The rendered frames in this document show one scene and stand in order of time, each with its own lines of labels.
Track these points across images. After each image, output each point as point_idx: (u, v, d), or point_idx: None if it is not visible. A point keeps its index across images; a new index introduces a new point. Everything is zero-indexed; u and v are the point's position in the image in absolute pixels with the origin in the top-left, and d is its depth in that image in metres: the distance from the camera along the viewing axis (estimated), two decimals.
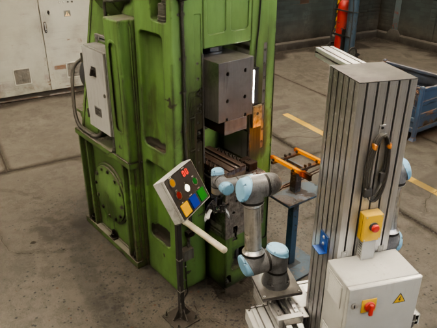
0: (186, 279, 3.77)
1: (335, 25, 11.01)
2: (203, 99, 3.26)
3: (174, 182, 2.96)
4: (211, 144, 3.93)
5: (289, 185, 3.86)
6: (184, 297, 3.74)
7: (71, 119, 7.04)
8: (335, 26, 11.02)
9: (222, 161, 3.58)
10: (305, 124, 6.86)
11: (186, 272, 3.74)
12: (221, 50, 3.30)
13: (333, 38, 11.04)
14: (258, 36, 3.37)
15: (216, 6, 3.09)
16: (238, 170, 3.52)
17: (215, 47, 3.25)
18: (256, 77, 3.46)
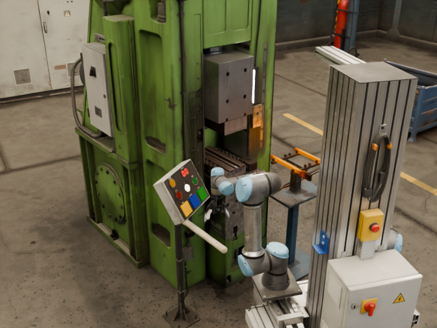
0: (186, 279, 3.77)
1: (335, 25, 11.01)
2: (203, 99, 3.26)
3: (174, 182, 2.96)
4: (211, 144, 3.93)
5: (289, 185, 3.86)
6: (184, 297, 3.74)
7: (71, 119, 7.04)
8: (335, 26, 11.02)
9: (222, 161, 3.58)
10: (305, 124, 6.86)
11: (186, 272, 3.74)
12: (221, 50, 3.30)
13: (333, 38, 11.04)
14: (258, 36, 3.37)
15: (216, 6, 3.09)
16: (238, 170, 3.52)
17: (215, 47, 3.25)
18: (256, 77, 3.46)
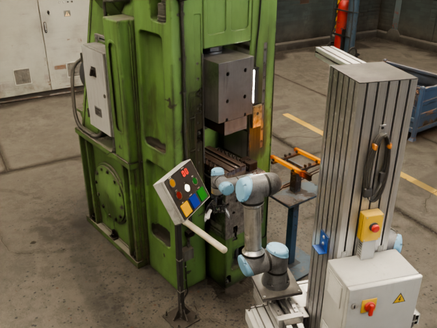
0: (186, 279, 3.77)
1: (335, 25, 11.01)
2: (203, 99, 3.26)
3: (174, 182, 2.96)
4: (211, 144, 3.93)
5: (289, 185, 3.86)
6: (184, 297, 3.74)
7: (71, 119, 7.04)
8: (335, 26, 11.02)
9: (222, 161, 3.58)
10: (305, 124, 6.86)
11: (186, 272, 3.74)
12: (221, 50, 3.30)
13: (333, 38, 11.04)
14: (258, 36, 3.37)
15: (216, 6, 3.09)
16: (238, 170, 3.52)
17: (215, 47, 3.25)
18: (256, 77, 3.46)
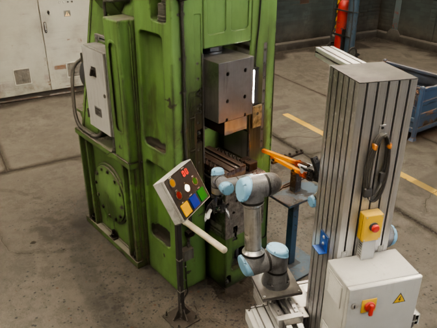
0: (186, 279, 3.77)
1: (335, 25, 11.01)
2: (203, 99, 3.26)
3: (174, 182, 2.96)
4: (211, 144, 3.93)
5: (289, 185, 3.86)
6: (184, 297, 3.74)
7: (71, 119, 7.04)
8: (335, 26, 11.02)
9: (222, 161, 3.58)
10: (305, 124, 6.86)
11: (186, 272, 3.74)
12: (221, 50, 3.30)
13: (333, 38, 11.04)
14: (258, 36, 3.37)
15: (216, 6, 3.09)
16: (238, 170, 3.52)
17: (215, 47, 3.25)
18: (256, 77, 3.46)
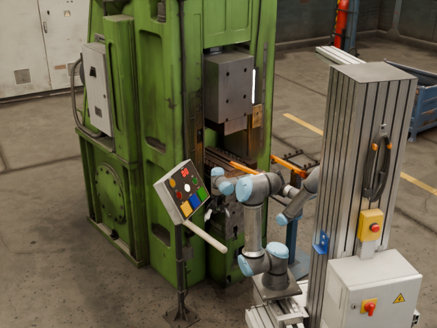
0: (186, 279, 3.77)
1: (335, 25, 11.01)
2: (203, 99, 3.26)
3: (174, 182, 2.96)
4: (211, 144, 3.93)
5: (289, 185, 3.86)
6: (184, 297, 3.74)
7: (71, 119, 7.04)
8: (335, 26, 11.02)
9: (222, 161, 3.58)
10: (305, 124, 6.86)
11: (186, 272, 3.74)
12: (221, 50, 3.30)
13: (333, 38, 11.04)
14: (258, 36, 3.37)
15: (216, 6, 3.09)
16: (238, 170, 3.52)
17: (215, 47, 3.25)
18: (256, 77, 3.46)
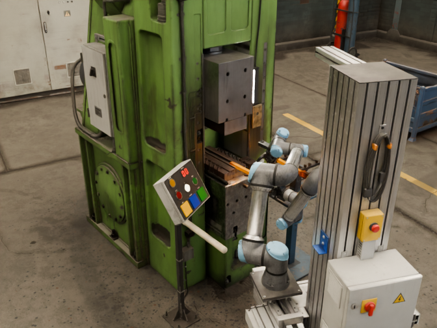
0: (186, 279, 3.77)
1: (335, 25, 11.01)
2: (203, 99, 3.26)
3: (174, 182, 2.96)
4: (211, 144, 3.93)
5: (289, 185, 3.86)
6: (184, 297, 3.74)
7: (71, 119, 7.04)
8: (335, 26, 11.02)
9: (222, 161, 3.58)
10: (305, 124, 6.86)
11: (186, 272, 3.74)
12: (221, 50, 3.30)
13: (333, 38, 11.04)
14: (258, 36, 3.37)
15: (216, 6, 3.09)
16: (238, 170, 3.52)
17: (215, 47, 3.25)
18: (256, 77, 3.46)
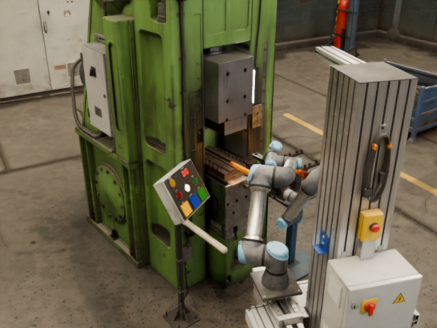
0: (186, 279, 3.77)
1: (335, 25, 11.01)
2: (203, 99, 3.26)
3: (174, 182, 2.96)
4: (211, 144, 3.93)
5: (289, 185, 3.86)
6: (184, 297, 3.74)
7: (71, 119, 7.04)
8: (335, 26, 11.02)
9: (222, 161, 3.58)
10: (305, 124, 6.86)
11: (186, 272, 3.74)
12: (221, 50, 3.30)
13: (333, 38, 11.04)
14: (258, 36, 3.37)
15: (216, 6, 3.09)
16: (238, 170, 3.52)
17: (215, 47, 3.25)
18: (256, 77, 3.46)
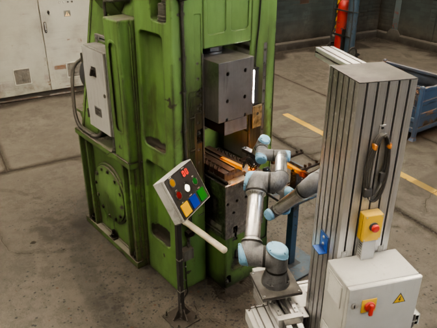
0: (186, 279, 3.77)
1: (335, 25, 11.01)
2: (203, 99, 3.26)
3: (174, 182, 2.96)
4: (211, 144, 3.93)
5: (289, 185, 3.86)
6: (184, 297, 3.74)
7: (71, 119, 7.04)
8: (335, 26, 11.02)
9: (222, 161, 3.58)
10: (305, 124, 6.86)
11: (186, 272, 3.74)
12: (221, 50, 3.30)
13: (333, 38, 11.04)
14: (258, 36, 3.37)
15: (216, 6, 3.09)
16: (238, 170, 3.52)
17: (215, 47, 3.25)
18: (256, 77, 3.46)
